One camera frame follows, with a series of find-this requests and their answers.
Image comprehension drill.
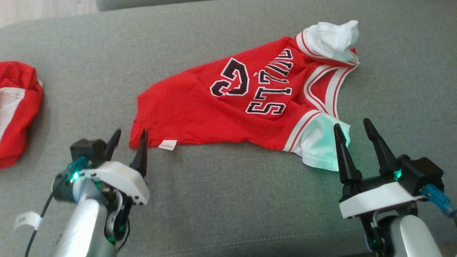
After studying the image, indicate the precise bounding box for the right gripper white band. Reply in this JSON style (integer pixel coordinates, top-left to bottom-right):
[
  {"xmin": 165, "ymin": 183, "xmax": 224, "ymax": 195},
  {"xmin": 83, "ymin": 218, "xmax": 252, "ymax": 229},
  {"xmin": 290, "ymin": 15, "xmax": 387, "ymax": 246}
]
[{"xmin": 334, "ymin": 118, "xmax": 425, "ymax": 219}]

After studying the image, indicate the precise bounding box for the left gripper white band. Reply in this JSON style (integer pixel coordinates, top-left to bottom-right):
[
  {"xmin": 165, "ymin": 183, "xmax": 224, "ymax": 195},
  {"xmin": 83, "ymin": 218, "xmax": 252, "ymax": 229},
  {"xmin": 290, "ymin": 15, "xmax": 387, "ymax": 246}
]
[{"xmin": 53, "ymin": 128, "xmax": 150, "ymax": 206}]

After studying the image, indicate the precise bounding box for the red basketball jersey white trim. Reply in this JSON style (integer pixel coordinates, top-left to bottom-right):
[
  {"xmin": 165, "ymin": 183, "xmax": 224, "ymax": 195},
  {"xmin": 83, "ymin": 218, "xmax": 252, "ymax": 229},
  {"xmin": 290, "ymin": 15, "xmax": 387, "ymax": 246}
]
[{"xmin": 129, "ymin": 20, "xmax": 360, "ymax": 172}]

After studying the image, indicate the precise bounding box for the red mesh shorts white band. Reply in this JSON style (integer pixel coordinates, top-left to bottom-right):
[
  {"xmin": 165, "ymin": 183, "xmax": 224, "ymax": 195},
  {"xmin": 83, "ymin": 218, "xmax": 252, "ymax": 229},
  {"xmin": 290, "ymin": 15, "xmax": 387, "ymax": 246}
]
[{"xmin": 0, "ymin": 61, "xmax": 44, "ymax": 169}]

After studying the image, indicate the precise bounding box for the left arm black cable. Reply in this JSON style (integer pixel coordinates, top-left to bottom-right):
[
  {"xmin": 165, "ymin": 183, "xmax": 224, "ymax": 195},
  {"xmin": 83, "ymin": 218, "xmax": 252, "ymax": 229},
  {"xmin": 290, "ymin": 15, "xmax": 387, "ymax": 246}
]
[{"xmin": 24, "ymin": 177, "xmax": 70, "ymax": 257}]

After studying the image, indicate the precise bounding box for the left cable white tag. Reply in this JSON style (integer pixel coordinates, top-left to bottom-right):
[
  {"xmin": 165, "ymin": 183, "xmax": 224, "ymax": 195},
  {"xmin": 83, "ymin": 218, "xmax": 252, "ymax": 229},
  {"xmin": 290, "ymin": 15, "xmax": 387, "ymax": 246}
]
[{"xmin": 14, "ymin": 212, "xmax": 42, "ymax": 231}]

